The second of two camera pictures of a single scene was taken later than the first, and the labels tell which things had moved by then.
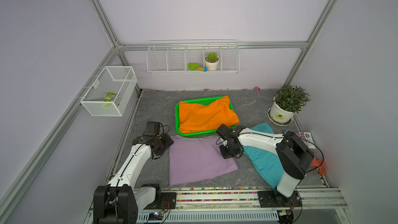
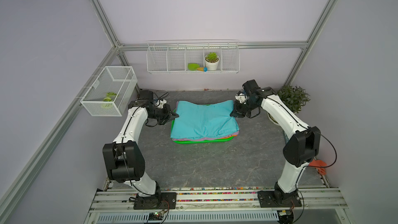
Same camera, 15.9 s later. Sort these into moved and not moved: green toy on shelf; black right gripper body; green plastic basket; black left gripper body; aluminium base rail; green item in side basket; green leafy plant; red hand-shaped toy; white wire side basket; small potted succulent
Moved: green plastic basket; black right gripper body; black left gripper body
Not moved: red hand-shaped toy; green item in side basket; green leafy plant; small potted succulent; aluminium base rail; green toy on shelf; white wire side basket
